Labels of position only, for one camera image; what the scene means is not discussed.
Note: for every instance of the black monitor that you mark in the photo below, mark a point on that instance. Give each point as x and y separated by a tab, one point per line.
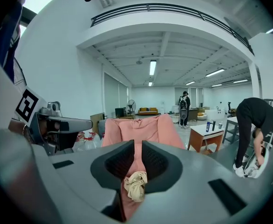
119	112

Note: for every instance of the blue bottle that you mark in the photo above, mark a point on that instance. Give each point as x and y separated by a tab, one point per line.
208	127

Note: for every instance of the small black pedestal fan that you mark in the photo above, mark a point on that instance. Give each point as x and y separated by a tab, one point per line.
131	106

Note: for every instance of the wooden table white top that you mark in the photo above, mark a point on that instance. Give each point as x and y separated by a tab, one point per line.
204	136

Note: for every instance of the yellow couch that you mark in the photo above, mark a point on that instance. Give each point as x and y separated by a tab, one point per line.
148	111

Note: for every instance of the person's left forearm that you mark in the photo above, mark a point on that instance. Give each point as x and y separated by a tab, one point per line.
16	127

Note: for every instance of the black bottle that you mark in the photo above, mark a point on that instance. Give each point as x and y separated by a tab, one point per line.
214	125

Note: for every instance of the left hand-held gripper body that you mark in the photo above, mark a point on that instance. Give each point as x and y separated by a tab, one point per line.
27	105

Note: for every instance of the large black floor fan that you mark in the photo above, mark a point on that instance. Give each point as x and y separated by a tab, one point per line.
18	76

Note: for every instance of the person's navy t-shirt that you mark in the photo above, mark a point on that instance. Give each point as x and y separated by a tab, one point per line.
6	43

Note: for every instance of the black balcony railing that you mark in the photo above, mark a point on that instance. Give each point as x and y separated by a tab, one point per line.
173	8

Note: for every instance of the cream yellow cloth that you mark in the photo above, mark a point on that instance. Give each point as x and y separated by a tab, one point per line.
136	186

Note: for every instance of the flat brown cardboard sheet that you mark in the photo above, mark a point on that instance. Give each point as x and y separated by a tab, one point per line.
97	120

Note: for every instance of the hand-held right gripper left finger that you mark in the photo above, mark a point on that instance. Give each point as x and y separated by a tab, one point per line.
114	168

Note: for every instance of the pink cloth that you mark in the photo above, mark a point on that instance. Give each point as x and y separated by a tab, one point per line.
136	129

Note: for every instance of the grey metal table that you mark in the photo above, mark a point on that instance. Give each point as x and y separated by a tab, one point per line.
229	127

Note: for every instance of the person's left hand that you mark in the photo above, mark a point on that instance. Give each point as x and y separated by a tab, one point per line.
43	127

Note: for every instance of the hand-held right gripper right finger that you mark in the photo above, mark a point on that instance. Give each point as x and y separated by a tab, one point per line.
161	169

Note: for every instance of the long ceiling light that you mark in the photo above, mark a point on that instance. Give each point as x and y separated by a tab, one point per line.
215	72
152	67

